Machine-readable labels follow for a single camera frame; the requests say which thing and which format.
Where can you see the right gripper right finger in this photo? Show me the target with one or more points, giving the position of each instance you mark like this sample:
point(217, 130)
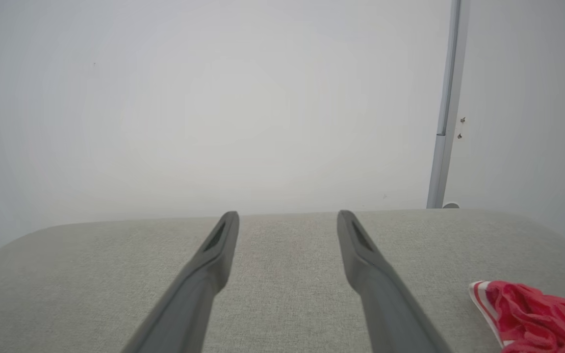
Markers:
point(385, 304)

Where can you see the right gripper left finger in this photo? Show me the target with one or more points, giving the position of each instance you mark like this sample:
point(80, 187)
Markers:
point(189, 299)

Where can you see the red white striped garment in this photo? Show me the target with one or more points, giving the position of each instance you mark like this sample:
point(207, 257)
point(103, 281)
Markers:
point(537, 318)

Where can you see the grey vertical pole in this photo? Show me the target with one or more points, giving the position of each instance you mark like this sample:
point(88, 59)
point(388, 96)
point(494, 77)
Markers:
point(447, 98)

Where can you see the small wall screw bracket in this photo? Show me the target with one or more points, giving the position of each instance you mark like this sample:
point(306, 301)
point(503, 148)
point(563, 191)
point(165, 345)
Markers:
point(461, 127)

